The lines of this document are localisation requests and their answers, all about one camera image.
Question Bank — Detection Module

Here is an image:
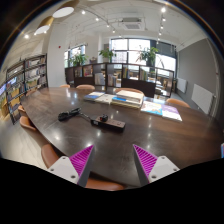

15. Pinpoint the blue cover book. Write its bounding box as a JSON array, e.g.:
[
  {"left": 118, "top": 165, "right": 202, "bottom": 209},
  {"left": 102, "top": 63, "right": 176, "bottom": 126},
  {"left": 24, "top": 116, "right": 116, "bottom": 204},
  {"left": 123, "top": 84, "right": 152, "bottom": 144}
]
[{"left": 84, "top": 92, "right": 103, "bottom": 101}]

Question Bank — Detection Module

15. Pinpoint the orange chair left far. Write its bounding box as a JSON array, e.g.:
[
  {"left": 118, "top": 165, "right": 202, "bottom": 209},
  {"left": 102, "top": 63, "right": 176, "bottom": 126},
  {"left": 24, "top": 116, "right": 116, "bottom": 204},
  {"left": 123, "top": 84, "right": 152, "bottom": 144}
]
[{"left": 18, "top": 105, "right": 26, "bottom": 116}]

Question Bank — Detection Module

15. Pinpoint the orange chair bottom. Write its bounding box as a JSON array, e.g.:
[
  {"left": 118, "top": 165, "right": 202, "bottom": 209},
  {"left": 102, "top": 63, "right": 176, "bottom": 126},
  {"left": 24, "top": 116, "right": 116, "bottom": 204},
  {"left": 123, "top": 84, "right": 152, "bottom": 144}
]
[{"left": 86, "top": 178, "right": 124, "bottom": 191}]

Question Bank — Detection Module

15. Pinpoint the white wall radiator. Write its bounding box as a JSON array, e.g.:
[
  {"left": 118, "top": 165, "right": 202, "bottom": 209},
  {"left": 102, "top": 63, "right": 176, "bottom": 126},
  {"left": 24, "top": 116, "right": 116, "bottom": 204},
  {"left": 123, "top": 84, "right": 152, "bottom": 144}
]
[{"left": 191, "top": 84, "right": 213, "bottom": 114}]

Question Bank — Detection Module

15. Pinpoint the white magazine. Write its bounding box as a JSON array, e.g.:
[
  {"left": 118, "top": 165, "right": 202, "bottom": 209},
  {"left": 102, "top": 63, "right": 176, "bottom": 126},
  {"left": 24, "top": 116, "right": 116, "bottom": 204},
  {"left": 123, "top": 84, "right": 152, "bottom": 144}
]
[{"left": 96, "top": 94, "right": 113, "bottom": 104}]

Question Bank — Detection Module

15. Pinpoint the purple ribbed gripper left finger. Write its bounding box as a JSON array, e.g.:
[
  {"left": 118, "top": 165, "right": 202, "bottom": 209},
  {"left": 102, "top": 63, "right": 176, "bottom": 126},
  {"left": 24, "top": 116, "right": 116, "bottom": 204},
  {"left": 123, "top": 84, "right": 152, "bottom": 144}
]
[{"left": 48, "top": 145, "right": 94, "bottom": 187}]

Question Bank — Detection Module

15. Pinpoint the low dark shelf divider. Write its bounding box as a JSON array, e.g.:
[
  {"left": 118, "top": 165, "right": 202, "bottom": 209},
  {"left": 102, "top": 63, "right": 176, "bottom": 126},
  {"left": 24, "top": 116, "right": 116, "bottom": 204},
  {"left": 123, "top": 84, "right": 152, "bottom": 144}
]
[{"left": 65, "top": 62, "right": 174, "bottom": 97}]

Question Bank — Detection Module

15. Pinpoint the orange chair left middle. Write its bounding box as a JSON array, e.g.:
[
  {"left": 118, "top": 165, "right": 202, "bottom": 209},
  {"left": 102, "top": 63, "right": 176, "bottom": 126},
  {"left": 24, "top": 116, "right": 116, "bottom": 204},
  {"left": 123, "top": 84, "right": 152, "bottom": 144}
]
[{"left": 20, "top": 116, "right": 36, "bottom": 131}]

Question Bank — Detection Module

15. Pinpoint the ceiling air conditioner vent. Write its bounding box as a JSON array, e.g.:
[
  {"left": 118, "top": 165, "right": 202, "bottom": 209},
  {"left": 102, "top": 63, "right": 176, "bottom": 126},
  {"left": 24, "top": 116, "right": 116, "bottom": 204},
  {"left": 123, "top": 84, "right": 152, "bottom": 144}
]
[{"left": 119, "top": 17, "right": 145, "bottom": 31}]

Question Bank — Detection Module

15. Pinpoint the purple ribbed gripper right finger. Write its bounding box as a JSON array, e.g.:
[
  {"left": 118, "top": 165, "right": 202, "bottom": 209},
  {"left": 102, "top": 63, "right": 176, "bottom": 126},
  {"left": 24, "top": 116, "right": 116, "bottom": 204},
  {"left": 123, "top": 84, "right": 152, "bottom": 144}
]
[{"left": 133, "top": 145, "right": 179, "bottom": 186}]

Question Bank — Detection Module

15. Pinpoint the black power strip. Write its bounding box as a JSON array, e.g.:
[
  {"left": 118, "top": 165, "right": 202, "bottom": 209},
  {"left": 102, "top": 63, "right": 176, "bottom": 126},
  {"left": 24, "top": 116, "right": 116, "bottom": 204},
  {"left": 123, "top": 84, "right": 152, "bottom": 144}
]
[{"left": 91, "top": 117, "right": 126, "bottom": 131}]

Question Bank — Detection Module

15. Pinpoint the potted plant left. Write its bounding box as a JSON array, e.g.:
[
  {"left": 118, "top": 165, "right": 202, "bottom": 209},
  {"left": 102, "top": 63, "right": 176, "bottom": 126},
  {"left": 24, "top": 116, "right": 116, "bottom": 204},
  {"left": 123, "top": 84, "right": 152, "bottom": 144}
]
[{"left": 69, "top": 54, "right": 87, "bottom": 66}]

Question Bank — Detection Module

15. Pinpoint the orange chair far right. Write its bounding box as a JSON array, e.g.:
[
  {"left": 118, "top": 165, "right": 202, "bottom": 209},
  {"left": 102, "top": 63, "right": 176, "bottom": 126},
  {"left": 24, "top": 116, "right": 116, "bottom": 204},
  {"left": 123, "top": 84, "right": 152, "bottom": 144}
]
[{"left": 166, "top": 98, "right": 190, "bottom": 108}]

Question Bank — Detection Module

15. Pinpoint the potted plant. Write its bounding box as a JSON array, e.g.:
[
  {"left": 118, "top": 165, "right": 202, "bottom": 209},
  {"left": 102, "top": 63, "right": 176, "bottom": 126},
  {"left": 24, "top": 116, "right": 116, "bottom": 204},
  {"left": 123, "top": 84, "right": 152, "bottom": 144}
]
[
  {"left": 69, "top": 54, "right": 87, "bottom": 66},
  {"left": 137, "top": 47, "right": 159, "bottom": 66},
  {"left": 99, "top": 48, "right": 116, "bottom": 62}
]

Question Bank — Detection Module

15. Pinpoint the coiled black power cable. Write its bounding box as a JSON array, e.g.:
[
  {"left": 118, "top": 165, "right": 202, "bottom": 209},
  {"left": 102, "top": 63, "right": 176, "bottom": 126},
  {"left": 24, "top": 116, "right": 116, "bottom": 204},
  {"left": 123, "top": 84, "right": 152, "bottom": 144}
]
[{"left": 57, "top": 107, "right": 93, "bottom": 122}]

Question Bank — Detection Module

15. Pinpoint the stack of books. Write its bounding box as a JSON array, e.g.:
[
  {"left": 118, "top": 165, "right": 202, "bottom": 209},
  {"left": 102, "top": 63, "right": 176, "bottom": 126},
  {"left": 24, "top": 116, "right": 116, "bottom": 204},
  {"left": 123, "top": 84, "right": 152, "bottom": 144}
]
[{"left": 112, "top": 90, "right": 144, "bottom": 108}]

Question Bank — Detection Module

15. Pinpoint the black charger plug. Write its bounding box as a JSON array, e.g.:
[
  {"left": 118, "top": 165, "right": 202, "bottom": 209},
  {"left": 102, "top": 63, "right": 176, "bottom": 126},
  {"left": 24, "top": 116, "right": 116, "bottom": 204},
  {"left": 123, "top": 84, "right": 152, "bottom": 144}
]
[{"left": 100, "top": 114, "right": 108, "bottom": 122}]

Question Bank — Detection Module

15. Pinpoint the orange chair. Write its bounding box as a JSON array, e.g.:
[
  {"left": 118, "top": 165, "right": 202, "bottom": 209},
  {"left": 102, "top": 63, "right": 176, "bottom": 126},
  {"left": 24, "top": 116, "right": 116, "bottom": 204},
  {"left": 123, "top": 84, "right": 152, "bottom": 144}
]
[
  {"left": 41, "top": 144, "right": 60, "bottom": 168},
  {"left": 166, "top": 98, "right": 190, "bottom": 108},
  {"left": 20, "top": 116, "right": 36, "bottom": 131},
  {"left": 114, "top": 88, "right": 144, "bottom": 95},
  {"left": 18, "top": 105, "right": 26, "bottom": 116},
  {"left": 86, "top": 178, "right": 124, "bottom": 191},
  {"left": 76, "top": 84, "right": 95, "bottom": 90}
]

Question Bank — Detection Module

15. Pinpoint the orange chair far side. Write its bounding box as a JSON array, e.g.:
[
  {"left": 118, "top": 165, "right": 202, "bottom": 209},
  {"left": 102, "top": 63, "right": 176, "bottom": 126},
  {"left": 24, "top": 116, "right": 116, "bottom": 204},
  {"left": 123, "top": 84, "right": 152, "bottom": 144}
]
[{"left": 76, "top": 84, "right": 95, "bottom": 90}]

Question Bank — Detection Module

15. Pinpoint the orange chair near left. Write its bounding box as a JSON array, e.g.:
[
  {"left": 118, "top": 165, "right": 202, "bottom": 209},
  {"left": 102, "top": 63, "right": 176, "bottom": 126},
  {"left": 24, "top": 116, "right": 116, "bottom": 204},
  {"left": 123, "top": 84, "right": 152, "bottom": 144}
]
[{"left": 41, "top": 144, "right": 60, "bottom": 168}]

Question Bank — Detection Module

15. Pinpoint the tall bookshelf at left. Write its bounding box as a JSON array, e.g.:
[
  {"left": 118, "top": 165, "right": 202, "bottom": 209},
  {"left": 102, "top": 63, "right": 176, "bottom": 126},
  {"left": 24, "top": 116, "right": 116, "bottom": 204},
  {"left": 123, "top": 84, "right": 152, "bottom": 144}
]
[{"left": 6, "top": 54, "right": 48, "bottom": 124}]

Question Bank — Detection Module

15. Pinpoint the potted plant centre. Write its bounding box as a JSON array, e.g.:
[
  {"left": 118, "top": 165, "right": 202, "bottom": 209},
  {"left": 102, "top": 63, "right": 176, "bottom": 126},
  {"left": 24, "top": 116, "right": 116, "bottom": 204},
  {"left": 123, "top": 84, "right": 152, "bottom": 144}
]
[{"left": 99, "top": 48, "right": 116, "bottom": 62}]

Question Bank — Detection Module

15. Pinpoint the purple cover book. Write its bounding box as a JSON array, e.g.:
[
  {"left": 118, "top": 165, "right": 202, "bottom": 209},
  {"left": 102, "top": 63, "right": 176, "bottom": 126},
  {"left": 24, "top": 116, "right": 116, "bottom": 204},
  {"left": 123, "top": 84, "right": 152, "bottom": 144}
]
[{"left": 162, "top": 105, "right": 182, "bottom": 121}]

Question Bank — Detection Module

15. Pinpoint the orange chair far centre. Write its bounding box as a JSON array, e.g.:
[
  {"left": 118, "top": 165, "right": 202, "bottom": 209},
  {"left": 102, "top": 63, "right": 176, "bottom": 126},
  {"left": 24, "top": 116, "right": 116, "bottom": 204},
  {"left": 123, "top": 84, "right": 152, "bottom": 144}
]
[{"left": 114, "top": 88, "right": 144, "bottom": 95}]

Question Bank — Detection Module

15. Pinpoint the colourful picture book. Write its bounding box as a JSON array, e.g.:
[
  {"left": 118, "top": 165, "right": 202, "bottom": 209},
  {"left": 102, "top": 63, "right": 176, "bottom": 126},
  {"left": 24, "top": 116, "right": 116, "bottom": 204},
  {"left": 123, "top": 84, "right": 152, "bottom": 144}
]
[{"left": 141, "top": 101, "right": 162, "bottom": 116}]

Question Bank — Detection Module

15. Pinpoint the potted plant right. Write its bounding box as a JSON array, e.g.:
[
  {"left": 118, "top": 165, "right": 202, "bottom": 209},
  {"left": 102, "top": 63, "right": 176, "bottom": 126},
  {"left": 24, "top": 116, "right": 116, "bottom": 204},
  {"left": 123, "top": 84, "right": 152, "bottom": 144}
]
[{"left": 137, "top": 47, "right": 159, "bottom": 66}]

